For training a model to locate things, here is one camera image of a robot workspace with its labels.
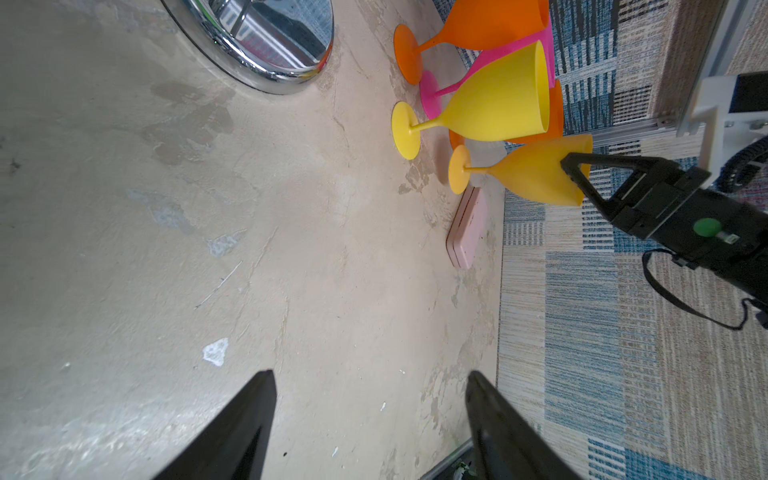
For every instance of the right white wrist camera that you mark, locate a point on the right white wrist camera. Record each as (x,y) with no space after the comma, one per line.
(733,112)

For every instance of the amber yellow wine glass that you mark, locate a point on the amber yellow wine glass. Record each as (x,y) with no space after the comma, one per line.
(532,172)

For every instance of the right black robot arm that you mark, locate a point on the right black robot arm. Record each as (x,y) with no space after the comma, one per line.
(754,304)

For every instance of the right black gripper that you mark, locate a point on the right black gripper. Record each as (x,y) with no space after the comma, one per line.
(665,203)

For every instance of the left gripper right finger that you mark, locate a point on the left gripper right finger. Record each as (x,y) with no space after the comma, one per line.
(505,445)

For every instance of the pink glasses case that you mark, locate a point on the pink glasses case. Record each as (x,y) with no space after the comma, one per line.
(467,228)

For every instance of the pink wine glass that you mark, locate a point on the pink wine glass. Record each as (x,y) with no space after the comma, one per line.
(430,92)

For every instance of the orange back wine glass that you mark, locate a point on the orange back wine glass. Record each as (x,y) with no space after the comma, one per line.
(555,117)

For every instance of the chrome wine glass rack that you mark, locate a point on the chrome wine glass rack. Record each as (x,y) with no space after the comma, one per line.
(277,47)

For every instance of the orange wine glass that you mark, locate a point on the orange wine glass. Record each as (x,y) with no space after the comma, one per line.
(555,117)
(473,25)

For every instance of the orange front wine glass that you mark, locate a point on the orange front wine glass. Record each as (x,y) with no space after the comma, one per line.
(473,25)

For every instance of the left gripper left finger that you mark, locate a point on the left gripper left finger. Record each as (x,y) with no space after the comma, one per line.
(234,444)

